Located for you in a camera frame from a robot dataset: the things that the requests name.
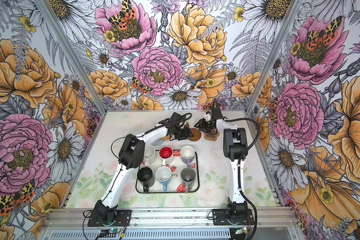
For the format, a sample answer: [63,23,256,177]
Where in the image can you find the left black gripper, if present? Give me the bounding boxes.
[171,124,194,141]

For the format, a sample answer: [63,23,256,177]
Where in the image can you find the paw shaped wooden coaster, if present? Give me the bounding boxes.
[204,130,220,142]

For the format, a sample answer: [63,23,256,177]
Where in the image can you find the plain wooden round coaster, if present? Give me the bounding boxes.
[188,128,202,142]

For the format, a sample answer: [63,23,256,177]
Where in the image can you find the grey woven round coaster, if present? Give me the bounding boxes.
[151,139,164,146]

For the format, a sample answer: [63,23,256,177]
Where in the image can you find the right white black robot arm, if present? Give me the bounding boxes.
[195,106,260,226]

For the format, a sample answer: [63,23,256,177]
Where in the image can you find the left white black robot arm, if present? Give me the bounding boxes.
[91,113,192,226]

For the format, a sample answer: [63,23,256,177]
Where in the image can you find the red inside white mug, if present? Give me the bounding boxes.
[159,146,174,166]

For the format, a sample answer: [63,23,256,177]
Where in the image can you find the lavender mug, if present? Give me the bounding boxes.
[180,146,195,167]

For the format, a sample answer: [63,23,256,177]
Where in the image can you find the grey mug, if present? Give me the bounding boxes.
[181,168,197,194]

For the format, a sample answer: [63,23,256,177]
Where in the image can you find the strawberry print serving tray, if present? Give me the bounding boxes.
[135,150,201,194]

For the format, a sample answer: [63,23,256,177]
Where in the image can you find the black mug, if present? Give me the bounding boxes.
[137,167,156,194]

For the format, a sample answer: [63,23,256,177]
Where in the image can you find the blue handled white mug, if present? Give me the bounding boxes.
[156,166,172,192]

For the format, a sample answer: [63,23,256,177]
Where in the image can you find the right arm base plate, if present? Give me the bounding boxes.
[212,209,255,226]

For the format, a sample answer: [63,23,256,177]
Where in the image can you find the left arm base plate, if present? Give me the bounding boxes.
[87,210,132,227]

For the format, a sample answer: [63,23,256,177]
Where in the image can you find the aluminium front rail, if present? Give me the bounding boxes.
[43,207,298,230]

